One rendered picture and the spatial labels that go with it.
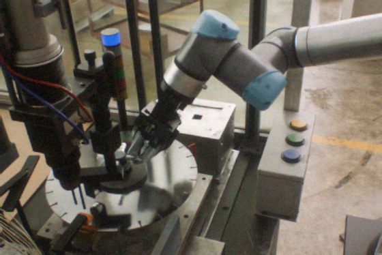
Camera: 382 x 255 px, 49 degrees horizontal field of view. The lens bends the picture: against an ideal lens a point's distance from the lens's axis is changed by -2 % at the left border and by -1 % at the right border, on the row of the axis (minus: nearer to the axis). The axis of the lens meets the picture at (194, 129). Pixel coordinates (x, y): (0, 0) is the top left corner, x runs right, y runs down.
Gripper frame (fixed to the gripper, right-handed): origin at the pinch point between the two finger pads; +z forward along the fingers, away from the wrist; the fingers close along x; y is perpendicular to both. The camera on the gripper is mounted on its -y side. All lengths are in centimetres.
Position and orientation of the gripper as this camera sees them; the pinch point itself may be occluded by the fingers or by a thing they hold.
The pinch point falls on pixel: (138, 157)
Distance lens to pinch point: 91.9
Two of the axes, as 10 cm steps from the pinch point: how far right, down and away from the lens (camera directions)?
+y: -2.5, 3.9, -8.9
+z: -4.9, 7.4, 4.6
